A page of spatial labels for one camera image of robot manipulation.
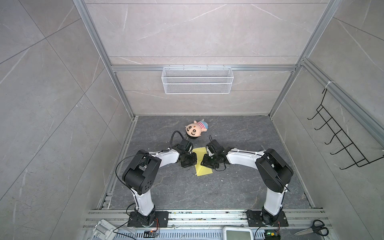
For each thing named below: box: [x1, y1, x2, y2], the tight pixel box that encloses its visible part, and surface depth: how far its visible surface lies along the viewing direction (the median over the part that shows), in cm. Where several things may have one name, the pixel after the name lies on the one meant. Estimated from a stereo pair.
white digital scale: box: [222, 226, 254, 240], surface depth 67 cm
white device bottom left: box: [91, 219, 119, 240], surface depth 70 cm
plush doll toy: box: [185, 119, 209, 139], surface depth 105 cm
